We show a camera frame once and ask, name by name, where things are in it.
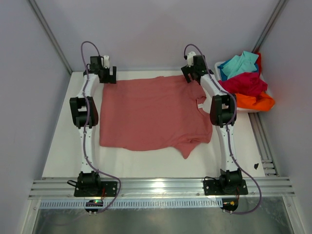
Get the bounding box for salmon pink t shirt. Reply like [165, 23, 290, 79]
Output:
[99, 75, 213, 158]

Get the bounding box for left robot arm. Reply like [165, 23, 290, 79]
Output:
[68, 56, 117, 197]

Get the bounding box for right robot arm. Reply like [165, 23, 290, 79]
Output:
[181, 52, 242, 195]

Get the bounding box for white plastic bin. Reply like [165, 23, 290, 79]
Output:
[214, 61, 259, 113]

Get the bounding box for teal t shirt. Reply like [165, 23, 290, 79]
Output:
[218, 51, 260, 81]

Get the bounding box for orange t shirt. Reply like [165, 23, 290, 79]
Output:
[236, 92, 275, 112]

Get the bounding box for crimson red t shirt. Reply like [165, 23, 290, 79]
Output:
[218, 72, 268, 97]

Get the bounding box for red t shirt in bin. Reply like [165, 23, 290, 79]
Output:
[255, 52, 262, 75]

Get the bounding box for left black controller board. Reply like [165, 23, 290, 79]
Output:
[84, 199, 103, 213]

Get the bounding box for black controller board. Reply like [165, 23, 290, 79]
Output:
[221, 198, 239, 212]
[84, 199, 103, 213]

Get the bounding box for right black controller board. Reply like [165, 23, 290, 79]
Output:
[221, 198, 239, 212]

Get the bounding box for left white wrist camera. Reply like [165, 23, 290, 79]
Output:
[101, 56, 110, 69]

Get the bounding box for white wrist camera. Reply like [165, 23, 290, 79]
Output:
[101, 56, 110, 69]
[184, 51, 196, 67]

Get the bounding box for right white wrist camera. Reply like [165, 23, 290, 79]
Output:
[184, 51, 196, 67]

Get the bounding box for left corner aluminium post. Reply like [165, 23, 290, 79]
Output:
[26, 0, 73, 75]

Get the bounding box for corner aluminium post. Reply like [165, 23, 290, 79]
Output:
[252, 0, 289, 53]
[26, 0, 73, 75]

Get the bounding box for right side aluminium rail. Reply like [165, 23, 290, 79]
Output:
[248, 113, 279, 177]

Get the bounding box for aluminium rail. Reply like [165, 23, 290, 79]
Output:
[28, 176, 295, 199]
[248, 113, 279, 177]

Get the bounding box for right corner aluminium post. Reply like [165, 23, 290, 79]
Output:
[252, 0, 289, 53]

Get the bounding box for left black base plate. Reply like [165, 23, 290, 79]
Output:
[74, 181, 117, 197]

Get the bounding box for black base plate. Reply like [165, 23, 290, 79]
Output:
[74, 181, 117, 197]
[203, 176, 249, 195]

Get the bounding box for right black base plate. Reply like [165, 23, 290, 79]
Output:
[203, 176, 249, 195]

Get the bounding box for aluminium front rail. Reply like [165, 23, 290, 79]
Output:
[28, 176, 295, 199]

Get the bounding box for slotted grey cable duct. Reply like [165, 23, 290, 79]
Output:
[39, 197, 222, 209]

